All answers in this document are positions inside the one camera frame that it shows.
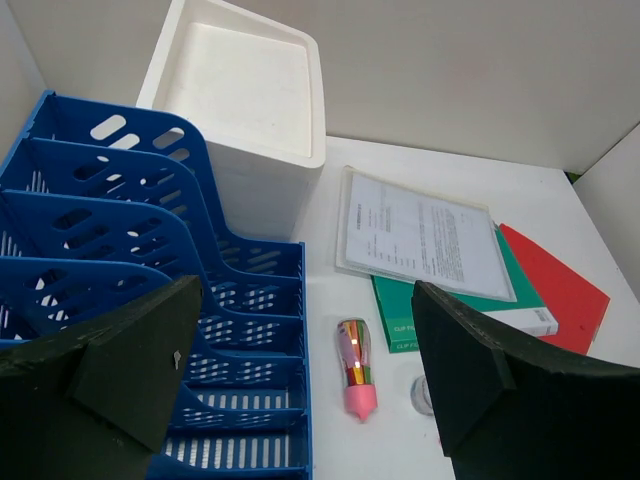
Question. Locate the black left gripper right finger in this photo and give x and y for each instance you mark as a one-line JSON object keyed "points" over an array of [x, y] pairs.
{"points": [[510, 406]]}

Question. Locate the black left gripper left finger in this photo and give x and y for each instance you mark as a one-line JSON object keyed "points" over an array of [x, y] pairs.
{"points": [[94, 400]]}

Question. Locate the green clip file folder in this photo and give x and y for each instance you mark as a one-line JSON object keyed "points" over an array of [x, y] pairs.
{"points": [[528, 313]]}

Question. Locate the red file folder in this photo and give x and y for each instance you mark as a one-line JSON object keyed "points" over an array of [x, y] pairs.
{"points": [[577, 305]]}

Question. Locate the blue plastic file organizer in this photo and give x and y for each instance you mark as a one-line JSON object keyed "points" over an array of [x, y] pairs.
{"points": [[103, 203]]}

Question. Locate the white foam drawer box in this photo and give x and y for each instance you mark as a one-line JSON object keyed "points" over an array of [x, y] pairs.
{"points": [[254, 89]]}

